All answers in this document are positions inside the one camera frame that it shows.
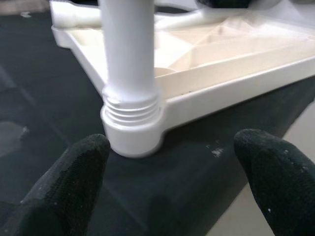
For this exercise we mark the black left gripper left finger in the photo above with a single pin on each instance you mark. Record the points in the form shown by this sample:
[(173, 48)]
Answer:
[(61, 194)]

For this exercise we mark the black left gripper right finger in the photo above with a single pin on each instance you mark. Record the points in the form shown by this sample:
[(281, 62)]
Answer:
[(285, 186)]

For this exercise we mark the white plastic children table top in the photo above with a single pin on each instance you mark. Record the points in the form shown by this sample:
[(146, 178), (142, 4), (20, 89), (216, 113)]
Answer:
[(221, 86)]

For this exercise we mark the black table cloth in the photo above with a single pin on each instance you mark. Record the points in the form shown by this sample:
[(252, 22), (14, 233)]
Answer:
[(172, 191)]

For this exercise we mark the small white paper scrap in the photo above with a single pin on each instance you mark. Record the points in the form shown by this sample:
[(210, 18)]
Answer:
[(25, 15)]

